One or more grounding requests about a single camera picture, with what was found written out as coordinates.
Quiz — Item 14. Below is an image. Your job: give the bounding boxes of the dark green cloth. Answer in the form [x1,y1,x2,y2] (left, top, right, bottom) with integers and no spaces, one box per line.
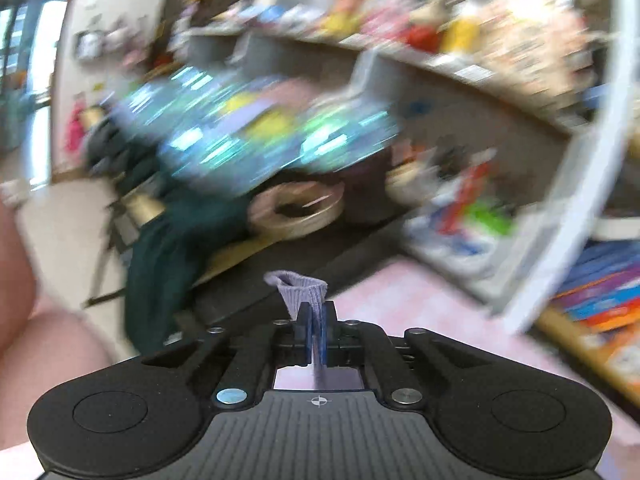
[86,118,250,354]

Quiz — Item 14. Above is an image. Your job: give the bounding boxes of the grey white shelf unit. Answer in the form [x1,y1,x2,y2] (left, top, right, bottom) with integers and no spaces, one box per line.
[189,0,639,333]

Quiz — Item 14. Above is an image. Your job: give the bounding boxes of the clear plastic bag of items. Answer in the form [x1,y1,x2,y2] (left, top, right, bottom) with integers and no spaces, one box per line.
[112,66,399,197]

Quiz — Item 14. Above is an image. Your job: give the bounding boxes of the pink cartoon checkered tablecloth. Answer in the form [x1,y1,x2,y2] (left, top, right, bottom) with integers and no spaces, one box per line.
[276,259,639,479]

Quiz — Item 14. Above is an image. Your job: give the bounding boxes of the purple and pink sweater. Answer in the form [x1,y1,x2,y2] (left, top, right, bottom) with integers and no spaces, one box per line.
[262,270,367,392]

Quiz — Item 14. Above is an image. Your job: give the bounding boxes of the row of colourful books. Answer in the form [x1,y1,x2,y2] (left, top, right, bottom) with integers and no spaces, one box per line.
[551,240,639,333]

